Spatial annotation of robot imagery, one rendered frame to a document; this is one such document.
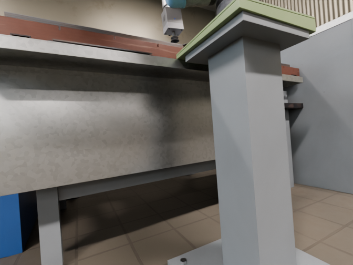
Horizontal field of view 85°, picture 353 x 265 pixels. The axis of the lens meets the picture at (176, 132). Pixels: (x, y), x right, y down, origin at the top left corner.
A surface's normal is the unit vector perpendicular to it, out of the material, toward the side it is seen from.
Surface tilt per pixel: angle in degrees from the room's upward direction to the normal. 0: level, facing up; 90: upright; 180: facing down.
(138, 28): 90
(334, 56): 90
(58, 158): 90
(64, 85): 90
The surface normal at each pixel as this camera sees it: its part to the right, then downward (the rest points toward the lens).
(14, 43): 0.48, -0.04
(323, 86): -0.87, 0.07
